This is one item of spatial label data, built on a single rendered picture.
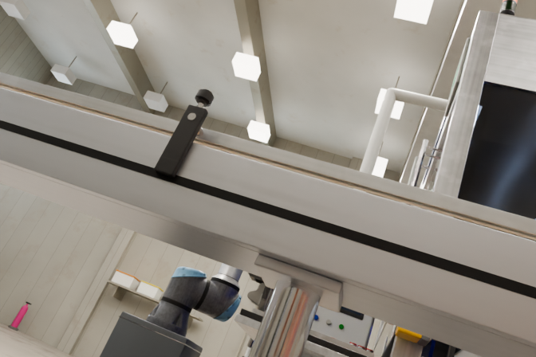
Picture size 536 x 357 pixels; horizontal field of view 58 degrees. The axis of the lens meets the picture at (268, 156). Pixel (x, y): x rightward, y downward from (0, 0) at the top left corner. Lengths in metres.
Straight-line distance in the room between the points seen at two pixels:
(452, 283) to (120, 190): 0.35
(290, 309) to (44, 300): 11.46
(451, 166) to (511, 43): 0.51
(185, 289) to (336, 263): 1.35
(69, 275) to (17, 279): 1.18
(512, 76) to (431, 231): 1.25
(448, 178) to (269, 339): 1.04
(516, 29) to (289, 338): 1.51
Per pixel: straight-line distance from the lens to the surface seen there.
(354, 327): 2.33
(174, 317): 1.78
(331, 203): 0.50
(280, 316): 0.51
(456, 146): 1.52
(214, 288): 1.84
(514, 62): 1.75
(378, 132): 2.78
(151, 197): 0.54
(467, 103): 1.61
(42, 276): 12.09
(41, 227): 12.55
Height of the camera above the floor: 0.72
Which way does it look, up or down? 25 degrees up
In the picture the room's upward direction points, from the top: 24 degrees clockwise
